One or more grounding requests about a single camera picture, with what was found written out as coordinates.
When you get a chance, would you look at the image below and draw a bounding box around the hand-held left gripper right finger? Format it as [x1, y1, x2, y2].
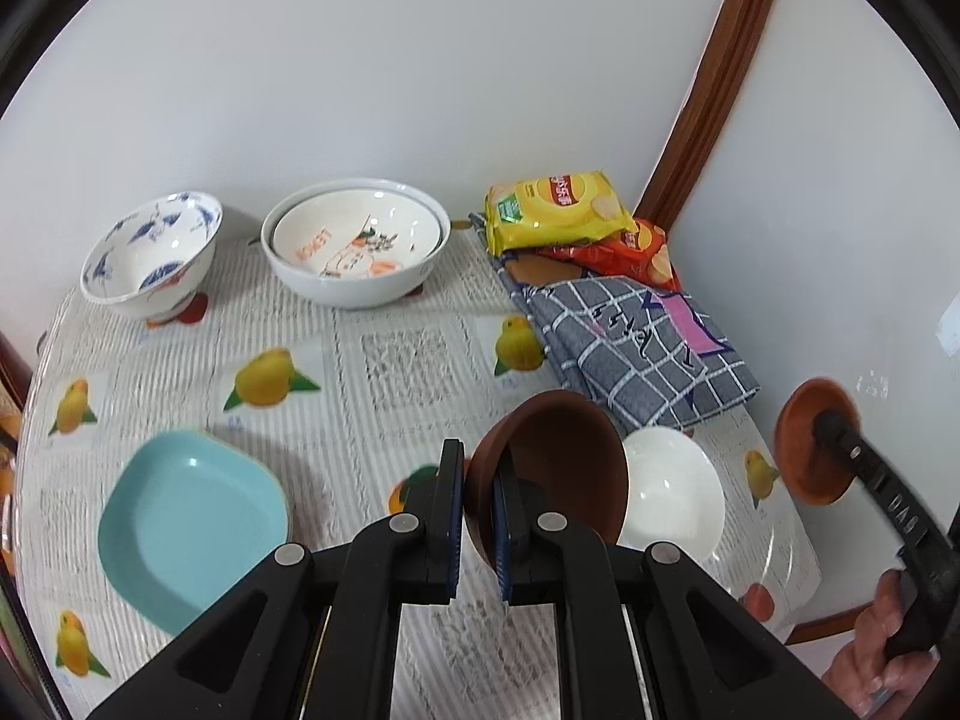
[491, 465, 860, 720]

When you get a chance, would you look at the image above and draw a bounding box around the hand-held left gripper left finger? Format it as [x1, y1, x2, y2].
[86, 439, 467, 720]

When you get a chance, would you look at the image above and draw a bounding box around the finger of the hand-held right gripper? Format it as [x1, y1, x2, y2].
[814, 411, 887, 500]

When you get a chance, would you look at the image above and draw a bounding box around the small brown bowl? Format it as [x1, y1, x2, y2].
[774, 379, 862, 505]
[463, 390, 629, 571]

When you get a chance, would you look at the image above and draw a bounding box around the blue square plate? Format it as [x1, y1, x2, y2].
[97, 430, 292, 637]

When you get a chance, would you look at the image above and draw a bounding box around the person's right hand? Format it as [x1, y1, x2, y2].
[821, 568, 942, 717]

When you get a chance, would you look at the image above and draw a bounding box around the fruit print tablecloth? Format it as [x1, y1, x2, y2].
[15, 225, 822, 720]

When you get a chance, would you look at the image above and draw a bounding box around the plain white bowl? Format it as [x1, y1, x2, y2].
[615, 426, 726, 562]

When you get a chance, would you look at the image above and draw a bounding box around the grey checked cloth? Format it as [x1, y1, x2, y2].
[469, 211, 758, 430]

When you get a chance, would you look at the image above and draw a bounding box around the large white bowl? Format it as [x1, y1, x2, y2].
[261, 178, 452, 308]

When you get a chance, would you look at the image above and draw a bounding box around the red chips bag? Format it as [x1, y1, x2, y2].
[536, 219, 683, 293]

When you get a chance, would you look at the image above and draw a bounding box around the orange print white bowl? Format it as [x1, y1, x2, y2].
[270, 191, 442, 280]

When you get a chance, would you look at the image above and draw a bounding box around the yellow chips bag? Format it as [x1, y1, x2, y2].
[484, 170, 637, 257]

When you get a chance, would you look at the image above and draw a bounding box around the blue patterned white bowl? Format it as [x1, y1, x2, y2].
[79, 191, 224, 323]

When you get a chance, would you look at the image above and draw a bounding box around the brown wooden door frame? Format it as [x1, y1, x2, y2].
[634, 0, 788, 233]

